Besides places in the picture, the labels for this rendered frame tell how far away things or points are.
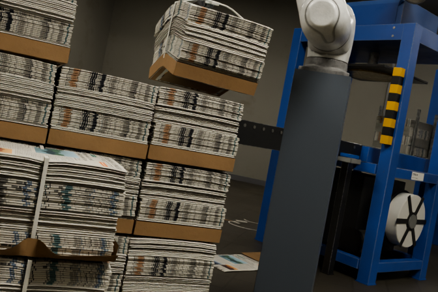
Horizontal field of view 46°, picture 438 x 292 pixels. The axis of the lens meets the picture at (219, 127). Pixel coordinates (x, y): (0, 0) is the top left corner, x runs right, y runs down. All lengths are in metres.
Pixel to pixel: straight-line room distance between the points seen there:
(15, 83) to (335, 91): 1.05
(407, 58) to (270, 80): 4.93
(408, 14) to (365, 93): 4.41
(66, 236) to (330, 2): 1.04
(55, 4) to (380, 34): 2.27
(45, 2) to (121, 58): 7.28
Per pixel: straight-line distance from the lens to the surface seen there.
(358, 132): 7.78
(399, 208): 3.39
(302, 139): 1.85
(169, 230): 1.61
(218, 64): 1.62
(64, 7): 1.51
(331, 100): 1.85
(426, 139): 4.16
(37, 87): 1.52
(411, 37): 3.22
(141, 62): 8.61
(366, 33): 3.40
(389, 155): 3.13
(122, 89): 1.52
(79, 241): 1.25
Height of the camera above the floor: 0.74
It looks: level
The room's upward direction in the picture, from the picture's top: 11 degrees clockwise
